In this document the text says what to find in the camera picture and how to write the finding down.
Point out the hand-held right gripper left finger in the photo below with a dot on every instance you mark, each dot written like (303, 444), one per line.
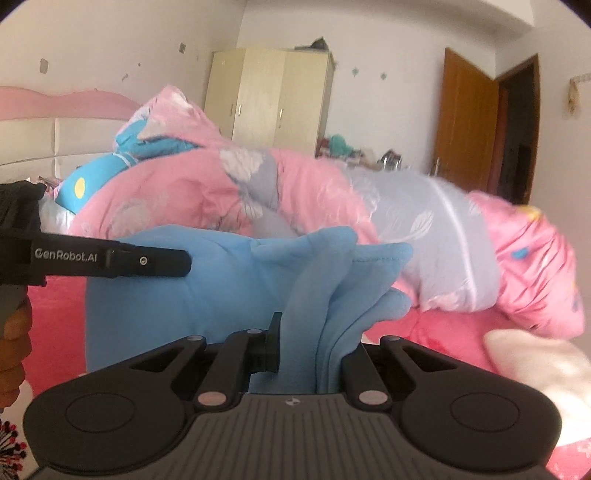
(265, 344)

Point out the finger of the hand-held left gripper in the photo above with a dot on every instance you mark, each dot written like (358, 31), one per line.
(152, 262)

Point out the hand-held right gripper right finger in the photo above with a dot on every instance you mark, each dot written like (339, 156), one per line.
(369, 369)

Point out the blue printed t-shirt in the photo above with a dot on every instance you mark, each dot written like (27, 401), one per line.
(221, 295)

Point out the person's left hand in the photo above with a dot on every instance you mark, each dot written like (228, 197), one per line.
(14, 350)

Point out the white pillow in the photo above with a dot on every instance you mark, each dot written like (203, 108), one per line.
(51, 214)

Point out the red floral blanket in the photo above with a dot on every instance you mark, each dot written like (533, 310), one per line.
(438, 337)

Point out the blue printed bedding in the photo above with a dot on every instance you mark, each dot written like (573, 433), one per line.
(106, 170)

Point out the pink and cream headboard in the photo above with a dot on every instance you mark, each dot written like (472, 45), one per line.
(51, 129)

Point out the pink floral quilt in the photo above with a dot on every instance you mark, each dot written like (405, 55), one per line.
(323, 198)

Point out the cream folded towel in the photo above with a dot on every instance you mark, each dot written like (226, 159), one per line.
(540, 369)

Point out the cream wardrobe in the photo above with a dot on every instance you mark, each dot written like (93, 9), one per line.
(270, 97)

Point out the cluttered metal items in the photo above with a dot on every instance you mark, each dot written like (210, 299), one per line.
(390, 159)

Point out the small teal object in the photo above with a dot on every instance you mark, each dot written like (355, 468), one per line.
(339, 143)

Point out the brown wooden door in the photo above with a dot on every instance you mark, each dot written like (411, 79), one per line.
(471, 124)

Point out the dark object on wardrobe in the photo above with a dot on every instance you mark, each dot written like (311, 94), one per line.
(318, 44)

